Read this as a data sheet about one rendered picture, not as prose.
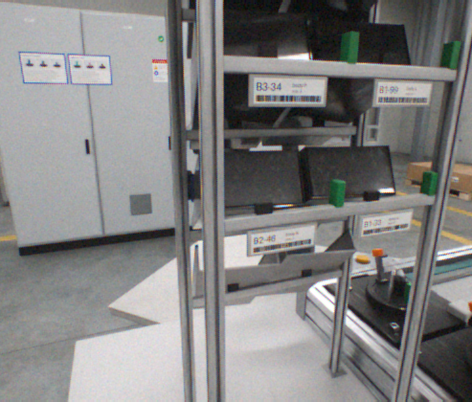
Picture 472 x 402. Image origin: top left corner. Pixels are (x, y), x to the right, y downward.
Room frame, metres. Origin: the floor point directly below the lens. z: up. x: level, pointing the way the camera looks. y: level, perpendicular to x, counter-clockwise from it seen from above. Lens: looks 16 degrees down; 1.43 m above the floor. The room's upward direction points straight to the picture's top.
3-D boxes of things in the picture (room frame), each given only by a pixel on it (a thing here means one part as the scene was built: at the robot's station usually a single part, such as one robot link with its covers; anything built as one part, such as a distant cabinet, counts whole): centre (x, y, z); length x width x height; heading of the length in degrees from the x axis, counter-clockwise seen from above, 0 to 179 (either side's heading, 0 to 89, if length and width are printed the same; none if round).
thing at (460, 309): (0.65, -0.53, 0.97); 0.05 x 0.05 x 0.04; 20
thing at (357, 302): (0.71, -0.40, 0.96); 0.24 x 0.24 x 0.02; 20
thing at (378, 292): (0.71, -0.40, 0.98); 0.14 x 0.14 x 0.02
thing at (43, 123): (3.30, 1.81, 1.12); 0.80 x 0.54 x 2.25; 111
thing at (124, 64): (3.56, 1.12, 1.12); 0.94 x 0.54 x 2.25; 111
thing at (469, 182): (5.63, -3.83, 0.20); 1.20 x 0.80 x 0.41; 21
